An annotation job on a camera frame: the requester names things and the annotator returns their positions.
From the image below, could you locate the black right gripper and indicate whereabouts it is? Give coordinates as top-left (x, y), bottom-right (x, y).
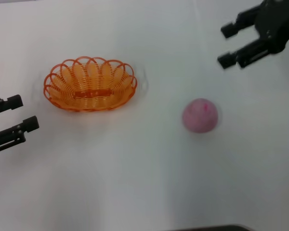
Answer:
top-left (217, 0), bottom-right (289, 70)

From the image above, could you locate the orange plastic wire basket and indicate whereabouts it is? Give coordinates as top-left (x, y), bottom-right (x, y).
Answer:
top-left (43, 56), bottom-right (138, 113)

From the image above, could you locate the pink peach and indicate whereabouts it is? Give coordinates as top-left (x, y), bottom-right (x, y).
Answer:
top-left (182, 98), bottom-right (219, 134)

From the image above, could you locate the dark rounded robot base edge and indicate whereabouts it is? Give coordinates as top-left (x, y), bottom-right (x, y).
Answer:
top-left (170, 224), bottom-right (251, 231)

